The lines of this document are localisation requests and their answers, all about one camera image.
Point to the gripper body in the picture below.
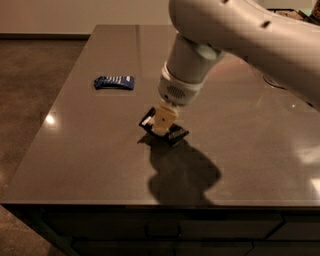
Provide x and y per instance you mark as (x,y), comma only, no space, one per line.
(177,90)

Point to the black chocolate rxbar wrapper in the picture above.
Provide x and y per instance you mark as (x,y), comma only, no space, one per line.
(175,134)

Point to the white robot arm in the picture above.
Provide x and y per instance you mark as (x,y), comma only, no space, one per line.
(284,49)

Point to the blue blueberry rxbar wrapper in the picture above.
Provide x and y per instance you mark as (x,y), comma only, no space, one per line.
(111,82)

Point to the dark drawer handle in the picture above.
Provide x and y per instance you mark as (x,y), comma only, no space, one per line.
(164,231)

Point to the black wire basket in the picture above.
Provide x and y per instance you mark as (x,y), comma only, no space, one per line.
(301,14)

